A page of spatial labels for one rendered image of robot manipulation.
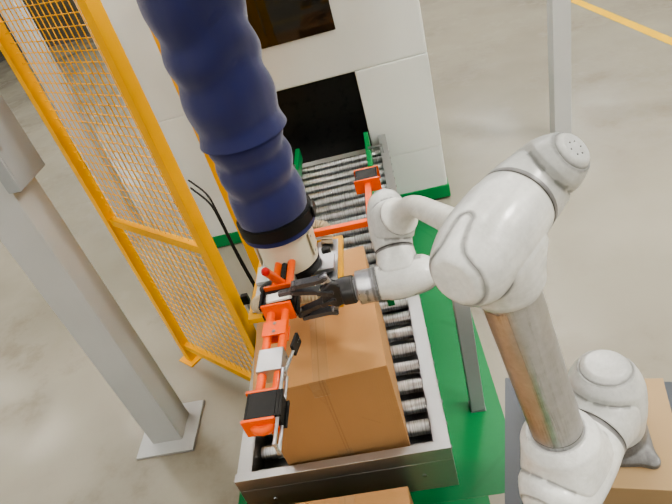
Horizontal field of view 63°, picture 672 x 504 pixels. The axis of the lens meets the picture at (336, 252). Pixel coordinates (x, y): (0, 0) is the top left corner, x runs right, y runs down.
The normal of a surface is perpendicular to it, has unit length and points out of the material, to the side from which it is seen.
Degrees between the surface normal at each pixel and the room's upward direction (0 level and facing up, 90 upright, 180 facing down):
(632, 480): 5
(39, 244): 90
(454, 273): 89
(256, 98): 99
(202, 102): 74
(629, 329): 0
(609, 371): 3
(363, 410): 90
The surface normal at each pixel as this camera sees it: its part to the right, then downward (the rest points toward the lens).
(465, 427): -0.25, -0.78
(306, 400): 0.07, 0.58
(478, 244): -0.20, -0.34
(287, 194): 0.67, 0.02
